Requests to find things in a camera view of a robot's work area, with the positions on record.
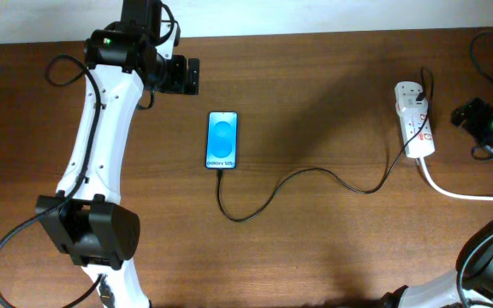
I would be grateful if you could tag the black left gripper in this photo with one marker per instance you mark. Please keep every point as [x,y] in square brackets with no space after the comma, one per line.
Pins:
[177,84]

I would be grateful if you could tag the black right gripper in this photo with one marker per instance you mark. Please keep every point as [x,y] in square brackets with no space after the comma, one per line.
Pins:
[482,110]

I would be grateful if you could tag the blue Galaxy smartphone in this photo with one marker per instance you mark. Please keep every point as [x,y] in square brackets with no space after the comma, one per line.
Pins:
[221,145]

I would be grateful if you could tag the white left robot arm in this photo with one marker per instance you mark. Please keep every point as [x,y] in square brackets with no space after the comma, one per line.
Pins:
[85,219]

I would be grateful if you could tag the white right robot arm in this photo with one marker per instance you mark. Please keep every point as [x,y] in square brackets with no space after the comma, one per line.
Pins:
[470,284]

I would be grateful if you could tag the white charger plug adapter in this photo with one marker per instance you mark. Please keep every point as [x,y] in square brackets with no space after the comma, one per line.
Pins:
[410,102]

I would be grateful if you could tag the white power strip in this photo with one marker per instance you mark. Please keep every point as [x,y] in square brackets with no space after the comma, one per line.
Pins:
[415,127]

